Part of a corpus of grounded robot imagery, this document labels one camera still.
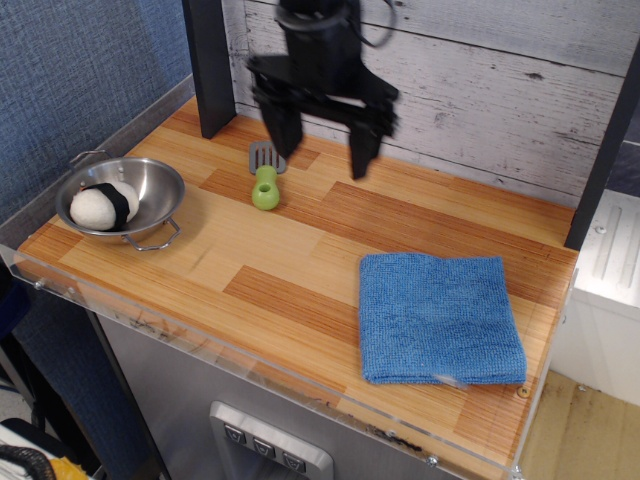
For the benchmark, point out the dark right post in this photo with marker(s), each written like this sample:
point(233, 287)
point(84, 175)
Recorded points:
point(601, 170)

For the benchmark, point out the dark post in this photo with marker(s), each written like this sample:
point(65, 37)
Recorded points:
point(210, 62)
point(601, 170)

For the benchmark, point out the green handled grey spatula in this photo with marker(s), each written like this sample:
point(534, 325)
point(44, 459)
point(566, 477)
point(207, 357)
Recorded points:
point(265, 164)

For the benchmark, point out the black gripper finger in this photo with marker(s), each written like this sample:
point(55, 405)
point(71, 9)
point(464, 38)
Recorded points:
point(368, 126)
point(281, 115)

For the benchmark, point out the white side cabinet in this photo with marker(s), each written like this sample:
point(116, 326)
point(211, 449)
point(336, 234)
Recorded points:
point(597, 343)

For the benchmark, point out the dark left post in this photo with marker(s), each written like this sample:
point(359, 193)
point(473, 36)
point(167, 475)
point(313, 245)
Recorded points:
point(210, 62)

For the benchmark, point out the blue cloth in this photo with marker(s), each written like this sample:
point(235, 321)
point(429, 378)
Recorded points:
point(429, 320)

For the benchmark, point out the white rice ball toy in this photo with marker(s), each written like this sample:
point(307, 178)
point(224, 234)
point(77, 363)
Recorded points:
point(105, 206)

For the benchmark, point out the steel bowl with handles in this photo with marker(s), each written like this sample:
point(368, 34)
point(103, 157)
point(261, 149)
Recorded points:
point(160, 190)

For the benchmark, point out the silver button panel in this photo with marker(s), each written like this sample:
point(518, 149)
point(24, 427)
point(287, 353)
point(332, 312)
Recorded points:
point(253, 449)

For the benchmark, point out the yellow black object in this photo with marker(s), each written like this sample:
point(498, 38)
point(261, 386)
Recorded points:
point(28, 463)

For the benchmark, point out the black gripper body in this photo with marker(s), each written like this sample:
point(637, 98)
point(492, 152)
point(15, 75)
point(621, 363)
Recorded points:
point(323, 59)

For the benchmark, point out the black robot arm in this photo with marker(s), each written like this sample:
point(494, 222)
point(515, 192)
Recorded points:
point(331, 108)

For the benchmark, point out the clear acrylic edge guard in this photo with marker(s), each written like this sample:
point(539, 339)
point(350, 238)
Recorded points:
point(174, 373)

